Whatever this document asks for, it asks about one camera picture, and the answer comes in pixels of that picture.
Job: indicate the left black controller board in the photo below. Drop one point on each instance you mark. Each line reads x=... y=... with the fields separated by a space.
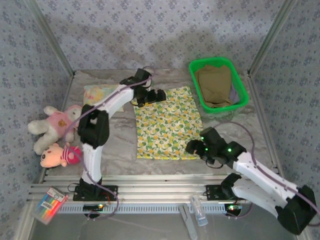
x=91 y=207

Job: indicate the pack of coloured markers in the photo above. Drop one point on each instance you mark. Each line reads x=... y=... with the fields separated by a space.
x=50 y=203

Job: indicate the pastel pink flower skirt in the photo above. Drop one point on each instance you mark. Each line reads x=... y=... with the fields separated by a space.
x=96 y=95

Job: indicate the black controller board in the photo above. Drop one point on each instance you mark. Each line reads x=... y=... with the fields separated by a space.
x=233 y=207
x=91 y=207

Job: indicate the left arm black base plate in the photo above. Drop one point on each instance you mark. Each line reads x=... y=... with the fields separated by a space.
x=110 y=193

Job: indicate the white plush bunny pink hoodie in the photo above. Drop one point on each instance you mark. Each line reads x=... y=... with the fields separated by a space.
x=53 y=122

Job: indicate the clear plastic bottle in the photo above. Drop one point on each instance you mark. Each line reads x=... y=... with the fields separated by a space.
x=198 y=212

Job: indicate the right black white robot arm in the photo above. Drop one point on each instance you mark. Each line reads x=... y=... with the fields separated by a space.
x=262 y=175

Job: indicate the olive brown skirt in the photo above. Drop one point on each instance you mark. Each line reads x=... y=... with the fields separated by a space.
x=215 y=85

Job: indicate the lemon print skirt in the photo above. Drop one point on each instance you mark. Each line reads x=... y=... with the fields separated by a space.
x=167 y=127

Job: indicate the aluminium corner post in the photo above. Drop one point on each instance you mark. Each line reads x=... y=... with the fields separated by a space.
x=285 y=10
x=37 y=10

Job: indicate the aluminium rail frame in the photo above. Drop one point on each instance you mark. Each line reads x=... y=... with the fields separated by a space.
x=160 y=187

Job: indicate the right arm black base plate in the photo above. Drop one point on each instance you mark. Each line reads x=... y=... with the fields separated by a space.
x=215 y=193

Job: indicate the grey plastic clip tool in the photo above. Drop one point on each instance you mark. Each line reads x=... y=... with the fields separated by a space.
x=188 y=222

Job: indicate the right black controller board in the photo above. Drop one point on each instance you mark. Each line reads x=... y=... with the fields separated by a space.
x=233 y=207

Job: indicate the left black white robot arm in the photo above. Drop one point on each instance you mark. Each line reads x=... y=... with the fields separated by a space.
x=92 y=162

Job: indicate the lavender grey skirt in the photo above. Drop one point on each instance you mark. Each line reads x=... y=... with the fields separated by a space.
x=235 y=95

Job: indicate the green plastic basket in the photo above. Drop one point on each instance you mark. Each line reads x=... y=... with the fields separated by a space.
x=243 y=97

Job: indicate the plush doll pink striped dress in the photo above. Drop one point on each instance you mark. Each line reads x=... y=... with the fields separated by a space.
x=52 y=156

